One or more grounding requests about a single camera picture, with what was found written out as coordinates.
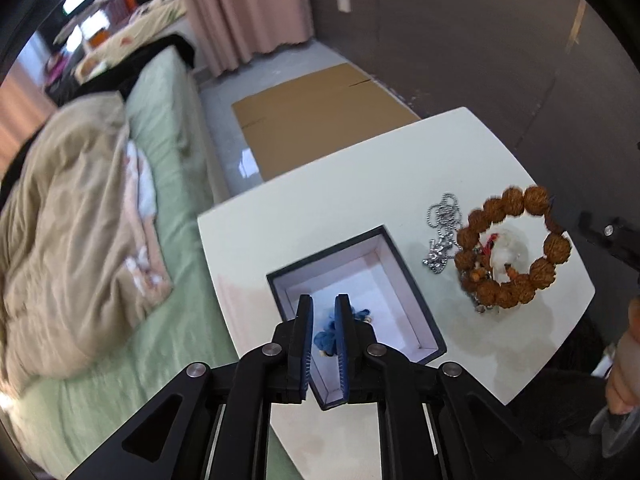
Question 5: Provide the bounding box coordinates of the black jewelry box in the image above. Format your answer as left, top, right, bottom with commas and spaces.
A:
267, 226, 447, 411

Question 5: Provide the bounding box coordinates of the brown wooden bead bracelet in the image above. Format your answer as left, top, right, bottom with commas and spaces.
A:
453, 185, 573, 311

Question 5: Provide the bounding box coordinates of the pink curtain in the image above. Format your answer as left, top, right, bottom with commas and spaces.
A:
0, 62, 56, 176
183, 0, 314, 77

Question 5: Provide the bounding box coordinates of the person's right hand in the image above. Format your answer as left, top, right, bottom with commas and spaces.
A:
605, 297, 640, 415

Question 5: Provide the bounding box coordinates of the white bedside table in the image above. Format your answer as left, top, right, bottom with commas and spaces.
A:
195, 105, 598, 480

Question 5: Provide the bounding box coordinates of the patterned floral bedding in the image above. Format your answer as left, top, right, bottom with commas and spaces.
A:
54, 0, 186, 84

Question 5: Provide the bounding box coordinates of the white translucent pouch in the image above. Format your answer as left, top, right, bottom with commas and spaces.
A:
476, 226, 529, 283

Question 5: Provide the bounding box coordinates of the wall socket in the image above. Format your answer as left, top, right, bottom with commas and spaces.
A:
336, 0, 352, 13

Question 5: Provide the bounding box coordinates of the black garment on bed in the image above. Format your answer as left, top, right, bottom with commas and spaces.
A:
44, 34, 196, 106

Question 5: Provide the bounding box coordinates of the pink curtain right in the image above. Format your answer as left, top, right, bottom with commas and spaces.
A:
183, 0, 314, 77

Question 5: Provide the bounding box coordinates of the flat cardboard sheet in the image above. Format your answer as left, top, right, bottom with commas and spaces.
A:
232, 63, 419, 181

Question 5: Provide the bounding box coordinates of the silver ball chain necklace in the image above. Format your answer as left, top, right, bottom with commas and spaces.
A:
422, 192, 464, 276

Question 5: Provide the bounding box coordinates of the beige duvet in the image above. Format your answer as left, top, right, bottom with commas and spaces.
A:
1, 92, 172, 398

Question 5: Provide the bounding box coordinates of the pink curtain left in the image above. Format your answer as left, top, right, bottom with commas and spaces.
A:
0, 62, 56, 176

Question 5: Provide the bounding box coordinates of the blue bead bracelet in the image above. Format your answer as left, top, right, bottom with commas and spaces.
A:
312, 306, 372, 359

